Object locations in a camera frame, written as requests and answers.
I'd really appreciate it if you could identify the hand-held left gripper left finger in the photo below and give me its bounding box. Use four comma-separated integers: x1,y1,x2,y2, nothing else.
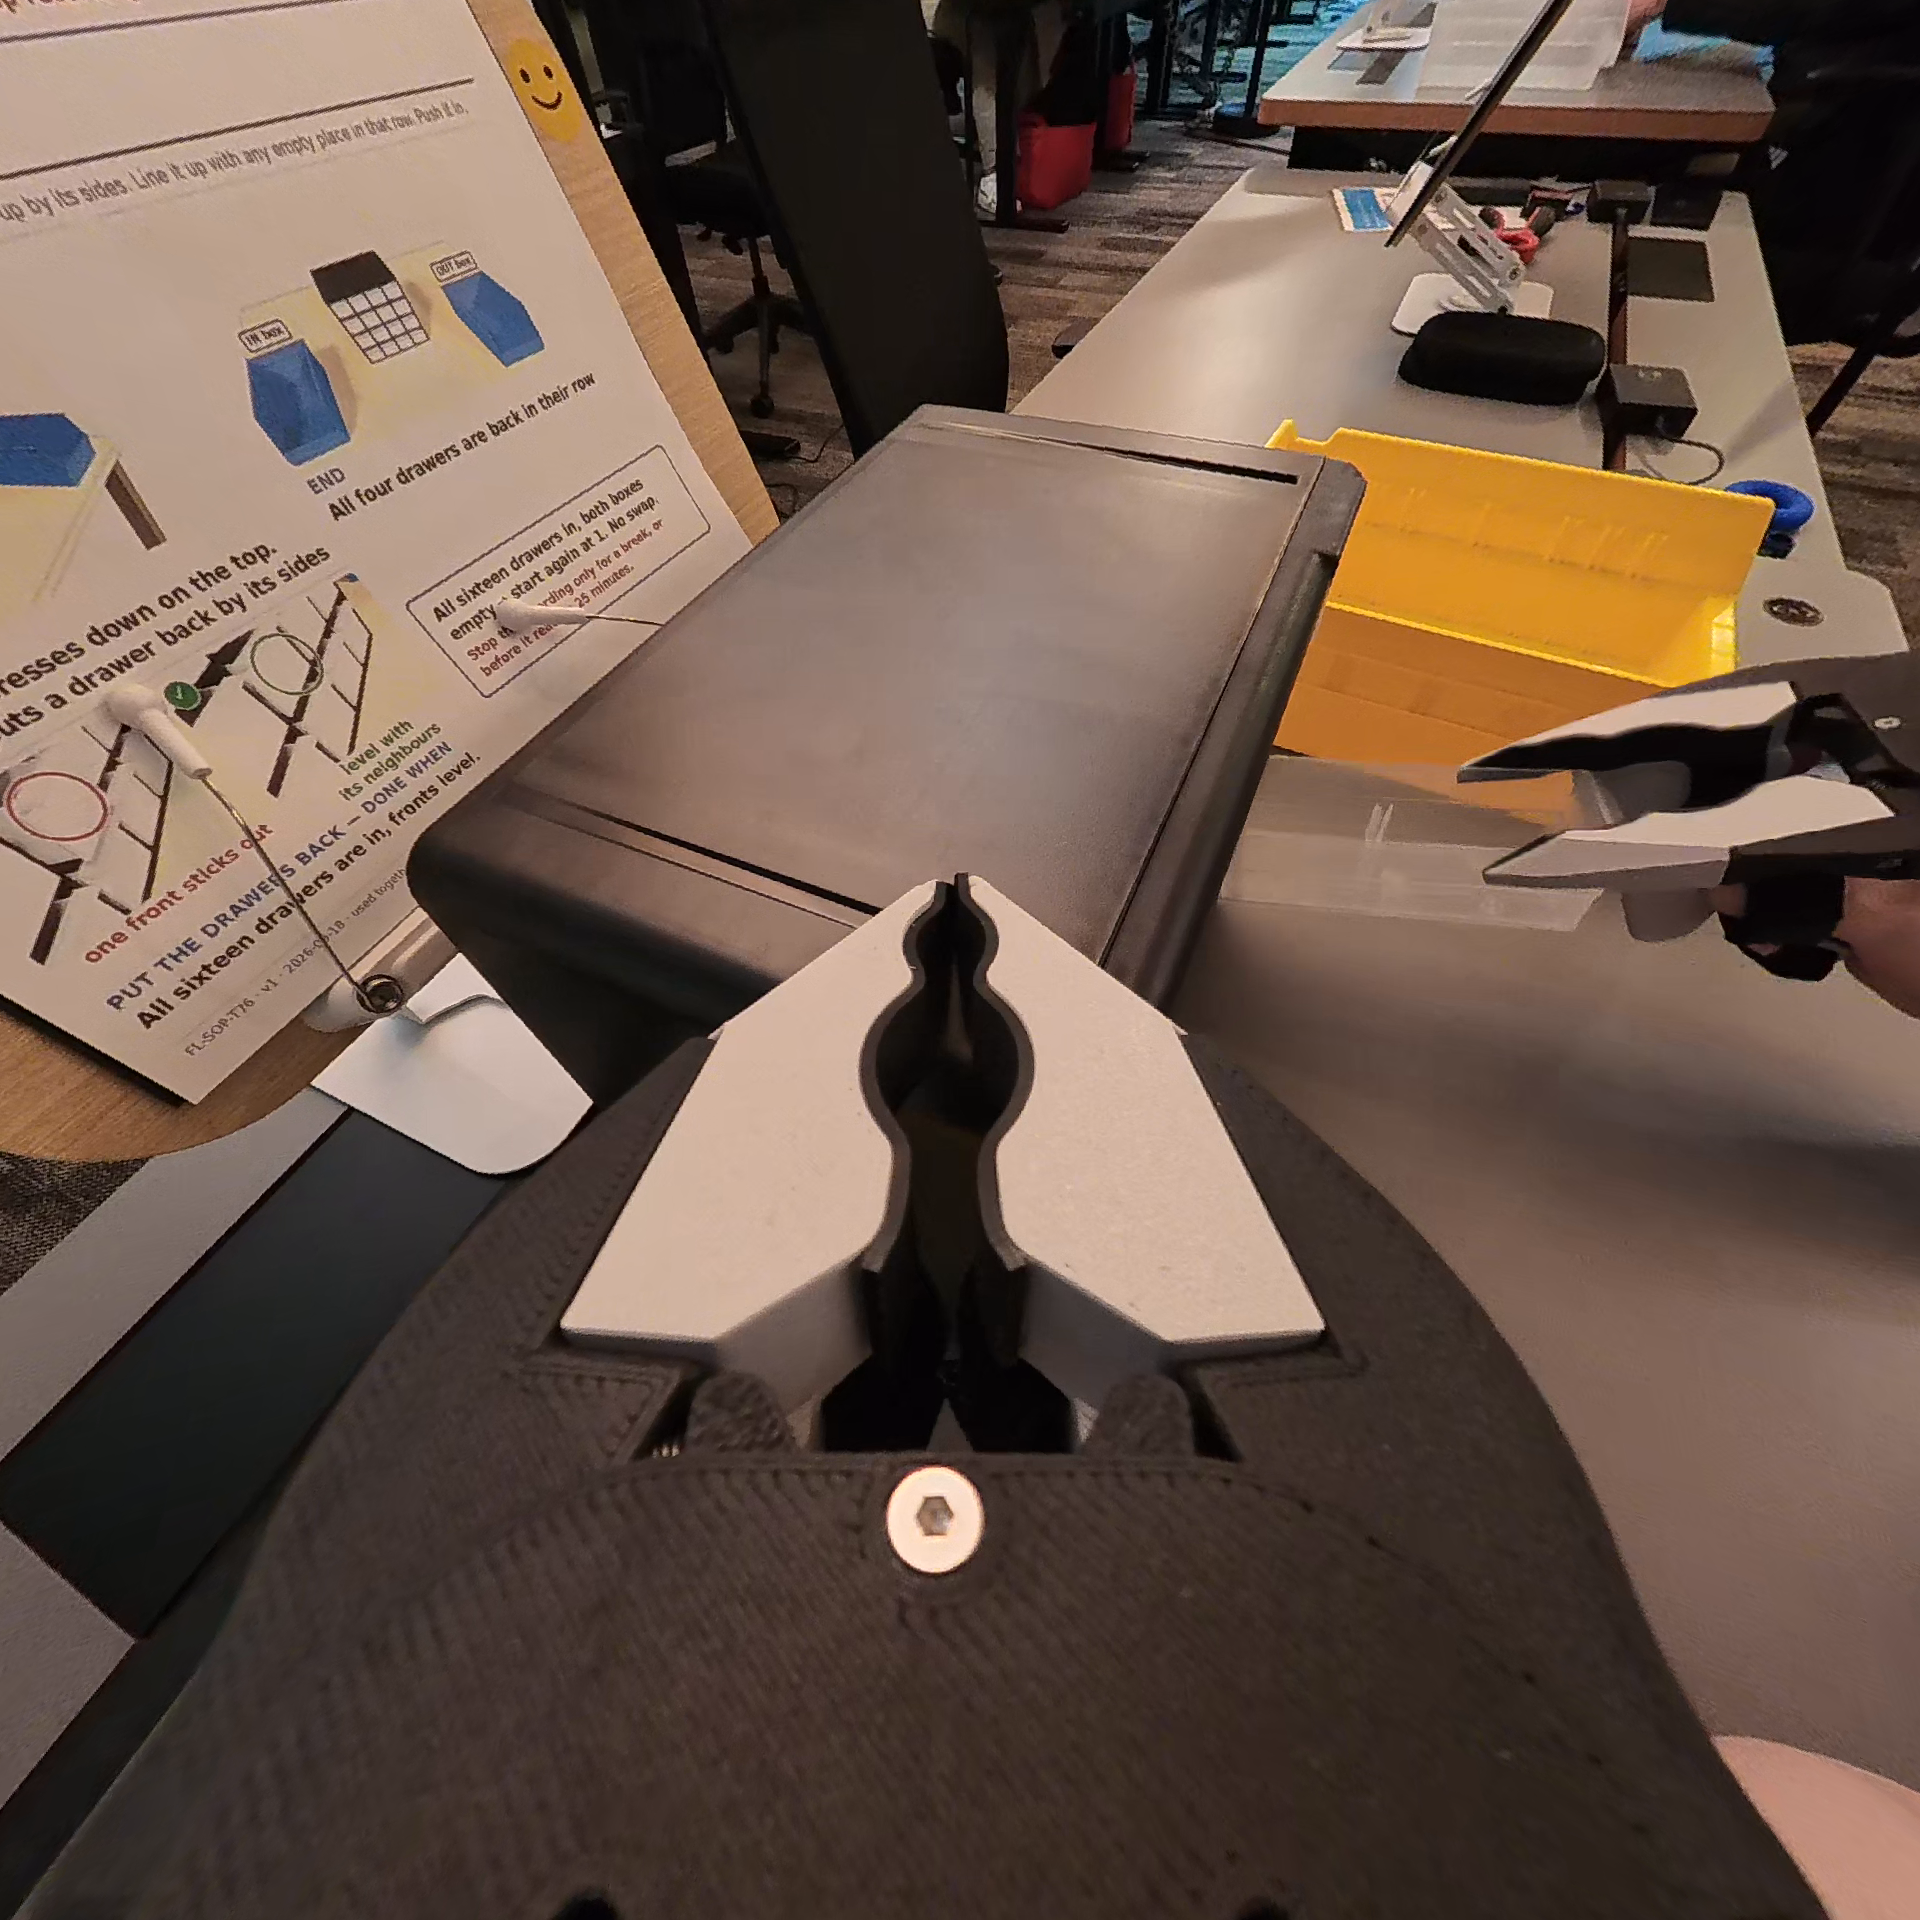
561,874,963,1420

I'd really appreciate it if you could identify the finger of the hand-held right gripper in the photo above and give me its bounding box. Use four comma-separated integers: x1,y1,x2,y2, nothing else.
1458,674,1807,818
1482,777,1903,896

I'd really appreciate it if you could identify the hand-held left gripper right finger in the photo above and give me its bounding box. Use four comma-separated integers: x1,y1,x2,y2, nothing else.
953,874,1330,1420

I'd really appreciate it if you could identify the clear plastic drawer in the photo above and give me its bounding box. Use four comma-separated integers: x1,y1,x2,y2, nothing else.
1219,755,1606,921

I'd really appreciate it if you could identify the black drawer cabinet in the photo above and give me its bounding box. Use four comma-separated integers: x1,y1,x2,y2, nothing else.
407,403,1367,1105

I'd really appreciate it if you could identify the person's left forearm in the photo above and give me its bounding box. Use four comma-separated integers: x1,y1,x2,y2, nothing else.
1711,1734,1920,1920

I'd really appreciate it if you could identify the person's right hand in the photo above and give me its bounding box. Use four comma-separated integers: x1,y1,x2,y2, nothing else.
1839,872,1920,1025

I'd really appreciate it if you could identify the yellow plastic bin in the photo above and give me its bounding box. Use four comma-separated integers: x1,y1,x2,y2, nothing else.
1264,422,1778,770

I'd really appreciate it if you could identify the white stand base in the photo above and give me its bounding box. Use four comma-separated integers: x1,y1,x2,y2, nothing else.
311,952,594,1175

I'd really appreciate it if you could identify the black adapter box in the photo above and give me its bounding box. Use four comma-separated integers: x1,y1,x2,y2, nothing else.
1593,363,1702,441

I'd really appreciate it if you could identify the black zip case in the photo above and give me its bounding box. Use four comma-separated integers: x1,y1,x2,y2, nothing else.
1399,312,1610,408

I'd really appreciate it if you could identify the white stand with tablet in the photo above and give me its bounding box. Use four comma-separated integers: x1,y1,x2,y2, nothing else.
1384,0,1585,340

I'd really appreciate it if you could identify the black office chair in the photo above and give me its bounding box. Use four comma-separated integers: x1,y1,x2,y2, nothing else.
1746,0,1920,441
660,143,825,426

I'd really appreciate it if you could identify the wooden-edged table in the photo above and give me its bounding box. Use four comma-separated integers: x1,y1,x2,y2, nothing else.
1257,0,1778,170

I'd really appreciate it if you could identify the wooden poster board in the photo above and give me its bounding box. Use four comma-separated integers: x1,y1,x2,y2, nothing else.
0,0,783,1164

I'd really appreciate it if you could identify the black divider panel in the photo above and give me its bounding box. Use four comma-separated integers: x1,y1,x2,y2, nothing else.
705,0,1011,455

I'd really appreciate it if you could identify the instruction poster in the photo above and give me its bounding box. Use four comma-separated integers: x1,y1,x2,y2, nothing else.
0,0,753,1108

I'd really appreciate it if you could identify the blue ring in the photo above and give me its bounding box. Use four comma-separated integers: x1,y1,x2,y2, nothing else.
1722,478,1819,560

